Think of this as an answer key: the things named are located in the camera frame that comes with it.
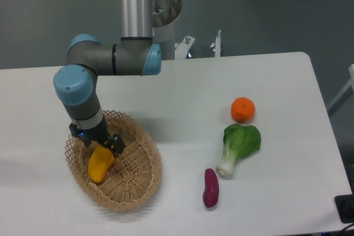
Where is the white furniture frame right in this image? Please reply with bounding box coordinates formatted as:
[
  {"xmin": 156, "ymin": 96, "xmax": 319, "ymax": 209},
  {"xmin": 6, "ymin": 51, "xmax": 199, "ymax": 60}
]
[{"xmin": 326, "ymin": 64, "xmax": 353, "ymax": 117}]

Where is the orange mandarin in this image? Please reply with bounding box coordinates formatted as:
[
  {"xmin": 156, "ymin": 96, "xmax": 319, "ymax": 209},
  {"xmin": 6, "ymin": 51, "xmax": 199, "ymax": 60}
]
[{"xmin": 231, "ymin": 97, "xmax": 256, "ymax": 123}]

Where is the green bok choy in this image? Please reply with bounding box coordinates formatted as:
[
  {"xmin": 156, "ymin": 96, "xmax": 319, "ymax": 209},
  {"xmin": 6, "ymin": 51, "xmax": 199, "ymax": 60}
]
[{"xmin": 215, "ymin": 124, "xmax": 261, "ymax": 179}]

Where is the purple sweet potato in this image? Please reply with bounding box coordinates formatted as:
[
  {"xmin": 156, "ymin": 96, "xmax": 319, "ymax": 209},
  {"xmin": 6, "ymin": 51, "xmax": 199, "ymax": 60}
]
[{"xmin": 202, "ymin": 168, "xmax": 219, "ymax": 208}]

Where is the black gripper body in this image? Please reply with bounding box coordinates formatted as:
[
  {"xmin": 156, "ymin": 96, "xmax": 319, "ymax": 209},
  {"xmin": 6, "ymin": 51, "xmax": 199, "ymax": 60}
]
[{"xmin": 72, "ymin": 114, "xmax": 110, "ymax": 147}]

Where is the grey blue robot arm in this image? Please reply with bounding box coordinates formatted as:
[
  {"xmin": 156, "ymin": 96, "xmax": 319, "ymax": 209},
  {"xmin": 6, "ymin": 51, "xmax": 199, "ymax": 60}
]
[{"xmin": 53, "ymin": 0, "xmax": 162, "ymax": 157}]

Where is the black device at table edge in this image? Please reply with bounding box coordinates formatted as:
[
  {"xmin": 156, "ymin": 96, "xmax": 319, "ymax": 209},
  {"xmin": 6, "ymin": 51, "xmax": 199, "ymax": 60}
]
[{"xmin": 335, "ymin": 194, "xmax": 353, "ymax": 224}]

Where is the woven wicker basket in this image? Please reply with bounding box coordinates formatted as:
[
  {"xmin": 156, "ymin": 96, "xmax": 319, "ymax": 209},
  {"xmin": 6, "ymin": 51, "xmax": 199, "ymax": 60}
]
[{"xmin": 65, "ymin": 111, "xmax": 163, "ymax": 211}]

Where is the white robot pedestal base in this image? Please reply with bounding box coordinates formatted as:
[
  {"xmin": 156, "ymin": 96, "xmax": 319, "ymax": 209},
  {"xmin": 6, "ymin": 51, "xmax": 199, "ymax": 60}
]
[{"xmin": 152, "ymin": 0, "xmax": 196, "ymax": 60}]

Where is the yellow mango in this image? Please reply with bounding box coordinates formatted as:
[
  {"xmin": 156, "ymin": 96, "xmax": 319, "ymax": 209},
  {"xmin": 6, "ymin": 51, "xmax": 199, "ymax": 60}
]
[{"xmin": 87, "ymin": 144, "xmax": 114, "ymax": 183}]

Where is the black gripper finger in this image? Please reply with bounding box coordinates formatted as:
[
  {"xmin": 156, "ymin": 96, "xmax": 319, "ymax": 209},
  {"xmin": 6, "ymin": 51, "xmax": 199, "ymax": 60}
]
[
  {"xmin": 103, "ymin": 134, "xmax": 125, "ymax": 158},
  {"xmin": 69, "ymin": 123, "xmax": 80, "ymax": 138}
]

